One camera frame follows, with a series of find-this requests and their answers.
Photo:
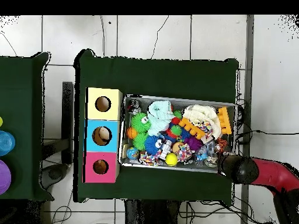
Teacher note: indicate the orange striped tiger plush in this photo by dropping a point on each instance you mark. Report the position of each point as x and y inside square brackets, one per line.
[221, 143]

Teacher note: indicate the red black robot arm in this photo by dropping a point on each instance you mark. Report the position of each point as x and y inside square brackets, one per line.
[268, 172]

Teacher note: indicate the wooden three-hole box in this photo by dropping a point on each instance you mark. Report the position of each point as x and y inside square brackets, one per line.
[112, 140]

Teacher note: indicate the green puffer toy with eyes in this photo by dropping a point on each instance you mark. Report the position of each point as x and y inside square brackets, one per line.
[139, 123]

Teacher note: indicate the light blue muslin cloth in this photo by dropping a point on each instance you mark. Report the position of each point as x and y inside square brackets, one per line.
[160, 116]

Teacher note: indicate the small orange basketball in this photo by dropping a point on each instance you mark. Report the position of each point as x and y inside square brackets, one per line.
[131, 133]

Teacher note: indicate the blue puffer toy with eyes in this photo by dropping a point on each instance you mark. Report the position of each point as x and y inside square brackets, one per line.
[151, 144]

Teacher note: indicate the silver robot toy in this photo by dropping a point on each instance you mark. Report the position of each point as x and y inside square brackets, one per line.
[165, 148]

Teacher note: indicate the small globe ball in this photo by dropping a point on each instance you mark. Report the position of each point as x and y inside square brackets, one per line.
[133, 154]

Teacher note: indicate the yellow ball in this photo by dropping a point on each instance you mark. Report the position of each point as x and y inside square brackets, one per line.
[171, 159]

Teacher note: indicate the long orange plastic toy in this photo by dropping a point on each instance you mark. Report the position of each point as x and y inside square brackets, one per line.
[191, 128]

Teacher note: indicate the dark green tablecloth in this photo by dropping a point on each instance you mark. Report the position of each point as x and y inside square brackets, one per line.
[151, 77]
[23, 93]

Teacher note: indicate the cream muslin cloth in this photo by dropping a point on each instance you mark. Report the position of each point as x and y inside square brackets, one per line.
[201, 113]

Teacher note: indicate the orange yellow block toy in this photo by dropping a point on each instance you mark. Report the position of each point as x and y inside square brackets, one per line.
[224, 121]

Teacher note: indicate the black stand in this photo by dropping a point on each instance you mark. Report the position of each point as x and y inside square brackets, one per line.
[67, 105]

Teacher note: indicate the blue round lid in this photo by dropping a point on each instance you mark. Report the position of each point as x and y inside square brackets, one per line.
[5, 142]

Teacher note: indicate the purple round lid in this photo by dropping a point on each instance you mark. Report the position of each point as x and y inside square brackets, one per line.
[4, 177]

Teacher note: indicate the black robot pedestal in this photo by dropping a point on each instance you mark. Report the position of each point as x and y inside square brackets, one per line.
[151, 214]

